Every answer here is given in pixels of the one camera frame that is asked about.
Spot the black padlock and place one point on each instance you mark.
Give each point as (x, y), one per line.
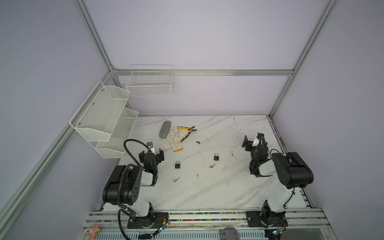
(216, 157)
(177, 165)

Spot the grey round object bottom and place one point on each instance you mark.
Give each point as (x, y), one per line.
(229, 233)

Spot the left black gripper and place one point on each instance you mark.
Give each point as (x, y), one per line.
(151, 156)

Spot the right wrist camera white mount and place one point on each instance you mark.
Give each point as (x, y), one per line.
(256, 142)

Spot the white wire basket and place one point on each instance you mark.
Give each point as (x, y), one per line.
(151, 81)

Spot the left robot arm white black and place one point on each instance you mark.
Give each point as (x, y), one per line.
(123, 188)

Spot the yellow black pliers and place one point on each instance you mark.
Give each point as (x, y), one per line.
(188, 131)

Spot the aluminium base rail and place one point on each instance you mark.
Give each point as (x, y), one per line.
(303, 224)

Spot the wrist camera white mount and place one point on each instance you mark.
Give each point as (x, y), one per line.
(151, 148)
(256, 142)

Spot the white two-tier mesh shelf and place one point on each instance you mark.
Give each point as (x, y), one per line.
(105, 121)

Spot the pink tape roll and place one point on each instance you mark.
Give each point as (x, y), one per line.
(92, 232)

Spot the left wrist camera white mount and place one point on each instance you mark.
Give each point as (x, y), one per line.
(151, 148)

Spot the grey oval sharpening stone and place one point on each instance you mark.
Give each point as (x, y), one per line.
(164, 131)

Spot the white work glove yellow cuff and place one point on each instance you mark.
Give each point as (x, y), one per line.
(174, 139)

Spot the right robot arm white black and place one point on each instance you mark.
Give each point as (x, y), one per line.
(290, 169)

